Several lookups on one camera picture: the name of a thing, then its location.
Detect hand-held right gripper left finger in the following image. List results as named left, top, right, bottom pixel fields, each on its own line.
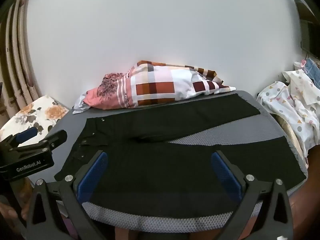
left=25, top=150, right=108, bottom=240

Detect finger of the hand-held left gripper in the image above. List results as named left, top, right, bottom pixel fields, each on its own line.
left=10, top=130, right=68, bottom=157
left=4, top=127, right=38, bottom=148

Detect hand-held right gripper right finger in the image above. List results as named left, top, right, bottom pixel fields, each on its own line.
left=211, top=150, right=294, bottom=240

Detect black pants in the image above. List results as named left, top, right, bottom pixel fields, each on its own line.
left=54, top=93, right=307, bottom=212

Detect floral print cushion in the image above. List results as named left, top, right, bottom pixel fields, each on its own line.
left=0, top=94, right=70, bottom=143

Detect grey mesh mat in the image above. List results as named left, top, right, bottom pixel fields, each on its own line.
left=54, top=90, right=309, bottom=230

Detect light grey cloth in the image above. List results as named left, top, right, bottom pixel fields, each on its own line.
left=72, top=94, right=92, bottom=115

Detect pink floral pillow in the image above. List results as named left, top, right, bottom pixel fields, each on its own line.
left=83, top=72, right=125, bottom=110

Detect beige cloth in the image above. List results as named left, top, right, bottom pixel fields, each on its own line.
left=277, top=117, right=304, bottom=160

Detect beige patterned curtain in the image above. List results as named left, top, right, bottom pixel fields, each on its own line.
left=0, top=0, right=42, bottom=120

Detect polka dot white cloth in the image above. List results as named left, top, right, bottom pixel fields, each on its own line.
left=256, top=69, right=320, bottom=165

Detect plaid quilt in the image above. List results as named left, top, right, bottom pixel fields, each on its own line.
left=115, top=60, right=237, bottom=110

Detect blue jeans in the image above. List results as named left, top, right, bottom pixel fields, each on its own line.
left=304, top=58, right=320, bottom=88

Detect dark wall screen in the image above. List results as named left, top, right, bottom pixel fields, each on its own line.
left=292, top=0, right=320, bottom=58

